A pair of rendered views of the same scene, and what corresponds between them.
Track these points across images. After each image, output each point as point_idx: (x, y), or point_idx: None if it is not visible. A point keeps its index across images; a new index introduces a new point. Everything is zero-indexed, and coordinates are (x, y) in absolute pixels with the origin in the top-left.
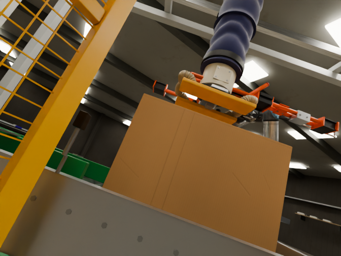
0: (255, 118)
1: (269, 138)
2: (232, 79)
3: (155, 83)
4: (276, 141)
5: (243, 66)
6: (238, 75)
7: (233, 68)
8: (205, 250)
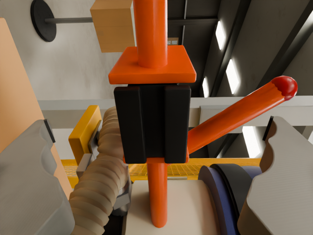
0: (48, 120)
1: (24, 69)
2: (171, 180)
3: None
4: (18, 54)
5: (230, 165)
6: (210, 183)
7: (203, 180)
8: None
